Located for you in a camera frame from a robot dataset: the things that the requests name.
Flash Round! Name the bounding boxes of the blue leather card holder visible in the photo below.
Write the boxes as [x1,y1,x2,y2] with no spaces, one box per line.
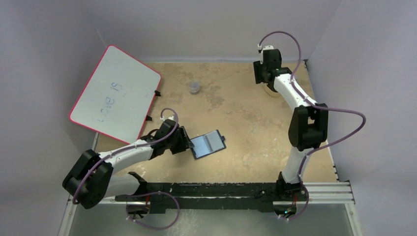
[190,130,227,160]

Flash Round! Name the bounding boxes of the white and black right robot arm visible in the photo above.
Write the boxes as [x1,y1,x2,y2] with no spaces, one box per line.
[253,45,328,200]

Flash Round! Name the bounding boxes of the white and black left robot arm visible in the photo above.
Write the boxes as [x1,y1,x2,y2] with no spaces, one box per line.
[62,118,194,209]

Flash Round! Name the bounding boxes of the beige oval card tray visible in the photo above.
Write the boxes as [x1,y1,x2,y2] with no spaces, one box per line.
[263,84,280,97]

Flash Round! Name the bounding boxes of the small clear plastic cup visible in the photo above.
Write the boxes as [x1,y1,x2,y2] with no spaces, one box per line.
[189,81,200,95]

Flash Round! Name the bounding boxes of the pink framed whiteboard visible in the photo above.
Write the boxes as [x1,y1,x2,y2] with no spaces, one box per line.
[69,45,161,143]

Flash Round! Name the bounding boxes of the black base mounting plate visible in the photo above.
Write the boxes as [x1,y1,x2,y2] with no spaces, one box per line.
[115,174,309,218]

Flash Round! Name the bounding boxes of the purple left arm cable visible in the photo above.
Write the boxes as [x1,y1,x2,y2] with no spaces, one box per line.
[72,108,181,231]

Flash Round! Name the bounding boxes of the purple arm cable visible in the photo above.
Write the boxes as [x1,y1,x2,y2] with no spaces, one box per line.
[258,31,366,223]
[72,108,181,231]

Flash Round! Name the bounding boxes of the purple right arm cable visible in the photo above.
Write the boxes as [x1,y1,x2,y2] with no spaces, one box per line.
[258,31,366,223]

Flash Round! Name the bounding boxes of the aluminium extrusion rail frame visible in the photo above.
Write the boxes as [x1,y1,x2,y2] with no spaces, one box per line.
[59,60,364,236]

